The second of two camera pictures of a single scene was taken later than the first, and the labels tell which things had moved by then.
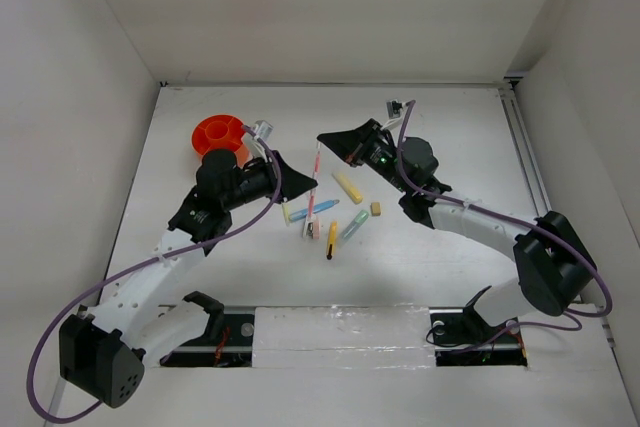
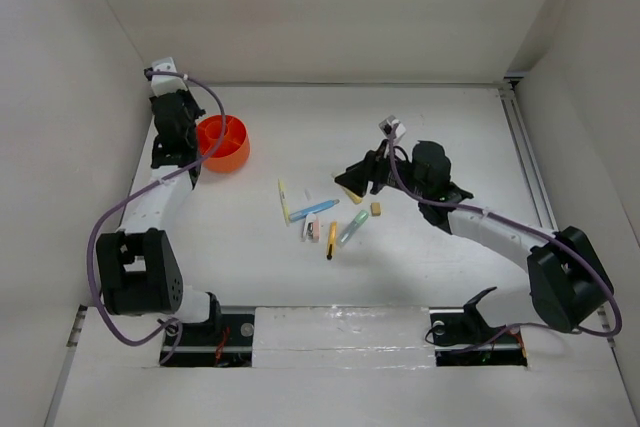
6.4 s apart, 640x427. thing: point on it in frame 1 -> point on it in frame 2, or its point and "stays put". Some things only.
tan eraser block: x=375 y=209 stays put
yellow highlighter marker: x=350 y=191 stays put
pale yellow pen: x=287 y=212 stays put
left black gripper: x=292 y=183 -> x=188 y=97
